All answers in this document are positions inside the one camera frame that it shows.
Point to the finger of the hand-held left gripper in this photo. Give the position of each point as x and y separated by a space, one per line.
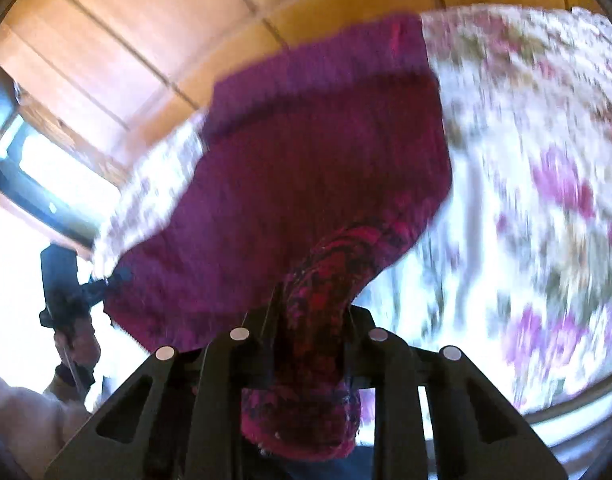
118 280

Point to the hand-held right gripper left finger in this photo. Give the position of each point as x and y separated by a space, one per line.
221 385

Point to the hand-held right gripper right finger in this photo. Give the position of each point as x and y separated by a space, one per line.
385 375

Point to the dark red patterned knit garment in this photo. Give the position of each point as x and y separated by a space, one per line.
316 170

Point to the person's left forearm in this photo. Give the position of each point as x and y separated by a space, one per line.
31 425

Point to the person's left hand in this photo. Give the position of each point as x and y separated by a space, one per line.
83 347

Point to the black wristband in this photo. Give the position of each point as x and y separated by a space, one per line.
76 375

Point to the wooden wardrobe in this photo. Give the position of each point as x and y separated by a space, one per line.
136 35

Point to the floral bedsheet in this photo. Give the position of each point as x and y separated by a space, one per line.
525 160

